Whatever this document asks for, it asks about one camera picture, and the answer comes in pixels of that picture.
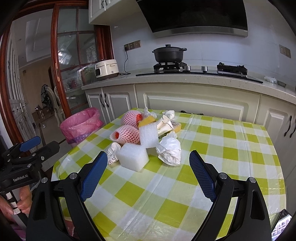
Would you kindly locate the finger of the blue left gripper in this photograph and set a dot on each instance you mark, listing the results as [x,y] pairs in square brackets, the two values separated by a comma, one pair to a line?
[29,144]
[45,152]

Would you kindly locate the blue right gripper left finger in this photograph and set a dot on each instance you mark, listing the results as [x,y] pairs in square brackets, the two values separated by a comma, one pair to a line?
[90,175]

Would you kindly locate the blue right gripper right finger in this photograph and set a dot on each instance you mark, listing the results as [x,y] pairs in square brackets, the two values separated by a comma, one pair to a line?
[203,174]

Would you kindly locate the small white bottle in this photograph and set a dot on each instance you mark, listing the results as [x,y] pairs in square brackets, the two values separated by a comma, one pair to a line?
[111,153]

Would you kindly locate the white plastic bag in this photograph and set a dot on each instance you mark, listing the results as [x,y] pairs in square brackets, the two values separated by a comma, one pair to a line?
[169,149]

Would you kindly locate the pink foam net fruit front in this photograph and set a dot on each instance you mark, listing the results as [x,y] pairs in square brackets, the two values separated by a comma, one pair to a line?
[125,134]

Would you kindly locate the pink foam net fruit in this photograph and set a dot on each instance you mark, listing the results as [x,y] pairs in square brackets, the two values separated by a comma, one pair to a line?
[125,134]
[131,118]

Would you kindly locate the tall white foam block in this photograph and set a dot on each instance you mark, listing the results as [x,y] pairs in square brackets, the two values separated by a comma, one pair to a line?
[148,135]

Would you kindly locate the pink foam net fruit back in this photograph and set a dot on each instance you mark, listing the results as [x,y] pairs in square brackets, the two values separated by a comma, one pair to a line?
[131,118]

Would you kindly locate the white tissue wad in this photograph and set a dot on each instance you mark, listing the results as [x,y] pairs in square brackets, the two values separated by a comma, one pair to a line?
[170,114]

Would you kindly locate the pink trash bag bin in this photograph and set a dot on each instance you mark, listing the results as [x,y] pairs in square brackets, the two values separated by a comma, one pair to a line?
[79,126]

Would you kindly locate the white lower kitchen cabinets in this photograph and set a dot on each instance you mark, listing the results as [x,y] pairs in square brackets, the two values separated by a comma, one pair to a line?
[270,107]

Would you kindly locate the person's left hand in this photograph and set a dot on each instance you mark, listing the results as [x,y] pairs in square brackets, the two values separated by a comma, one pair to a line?
[24,203]

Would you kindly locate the white wardrobe cabinets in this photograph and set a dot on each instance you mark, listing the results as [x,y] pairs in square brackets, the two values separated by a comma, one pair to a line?
[19,107]

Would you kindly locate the white dining chair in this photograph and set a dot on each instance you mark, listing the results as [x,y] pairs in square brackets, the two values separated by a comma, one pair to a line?
[51,100]

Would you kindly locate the green checkered tablecloth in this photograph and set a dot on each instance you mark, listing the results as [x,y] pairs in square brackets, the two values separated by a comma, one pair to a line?
[163,202]

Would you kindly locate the smartphone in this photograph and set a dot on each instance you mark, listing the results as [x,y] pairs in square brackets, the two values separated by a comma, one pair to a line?
[280,224]

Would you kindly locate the white rice cooker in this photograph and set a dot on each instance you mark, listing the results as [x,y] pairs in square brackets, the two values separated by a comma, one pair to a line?
[106,69]

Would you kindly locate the black gas stove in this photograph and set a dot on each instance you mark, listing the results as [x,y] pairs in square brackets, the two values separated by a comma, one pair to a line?
[239,72]

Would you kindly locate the black cooking pot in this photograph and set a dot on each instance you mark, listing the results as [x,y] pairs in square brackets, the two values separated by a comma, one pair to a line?
[169,54]

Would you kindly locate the white upper cabinet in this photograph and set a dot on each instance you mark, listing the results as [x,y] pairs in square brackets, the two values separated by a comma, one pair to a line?
[108,12]

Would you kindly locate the black range hood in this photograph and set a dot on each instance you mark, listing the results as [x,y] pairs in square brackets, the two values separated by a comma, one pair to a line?
[167,18]

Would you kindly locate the wall power socket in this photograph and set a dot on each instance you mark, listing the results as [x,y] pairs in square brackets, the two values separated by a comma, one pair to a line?
[132,45]

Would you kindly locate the right wall socket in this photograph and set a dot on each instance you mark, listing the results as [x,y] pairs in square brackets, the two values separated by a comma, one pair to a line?
[285,51]

